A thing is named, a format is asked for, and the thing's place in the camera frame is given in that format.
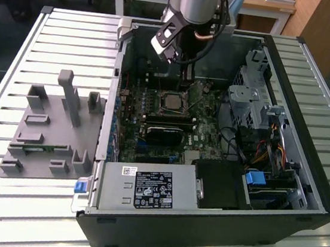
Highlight grey parts rack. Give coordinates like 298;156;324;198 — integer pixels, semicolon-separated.
0;62;112;190

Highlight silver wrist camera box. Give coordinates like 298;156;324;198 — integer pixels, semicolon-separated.
147;16;186;66

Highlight black graphics card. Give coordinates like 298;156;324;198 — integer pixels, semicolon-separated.
144;123;186;150

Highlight black silver PC case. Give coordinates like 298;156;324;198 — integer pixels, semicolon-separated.
72;13;330;247

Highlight green motherboard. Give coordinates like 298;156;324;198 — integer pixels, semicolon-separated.
111;69;234;175

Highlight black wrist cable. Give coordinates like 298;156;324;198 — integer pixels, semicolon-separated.
175;0;233;71

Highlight CPU socket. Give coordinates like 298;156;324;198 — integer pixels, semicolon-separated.
155;88;195;118

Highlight yellow orange power wires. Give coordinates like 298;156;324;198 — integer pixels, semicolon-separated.
251;139;289;171

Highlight green RAM stick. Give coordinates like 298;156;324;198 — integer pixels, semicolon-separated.
22;141;71;155

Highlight hard disk in blue carrier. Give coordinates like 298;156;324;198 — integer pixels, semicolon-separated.
240;168;298;214

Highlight black disk bay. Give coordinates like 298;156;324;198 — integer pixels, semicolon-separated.
189;156;254;215

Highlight silver chipset heatsink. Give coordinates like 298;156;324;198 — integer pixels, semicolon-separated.
183;149;202;165

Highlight silver perforated drive cage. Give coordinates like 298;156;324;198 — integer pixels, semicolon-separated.
223;46;298;136

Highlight black RAM slot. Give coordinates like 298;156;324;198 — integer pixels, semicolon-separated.
145;119;196;132
145;112;195;124

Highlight blue case latch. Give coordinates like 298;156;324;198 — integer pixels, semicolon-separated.
74;178;90;195

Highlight silver power supply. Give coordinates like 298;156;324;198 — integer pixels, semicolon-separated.
94;154;204;223

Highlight pale blue teach pendant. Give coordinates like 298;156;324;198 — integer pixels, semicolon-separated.
227;0;249;22

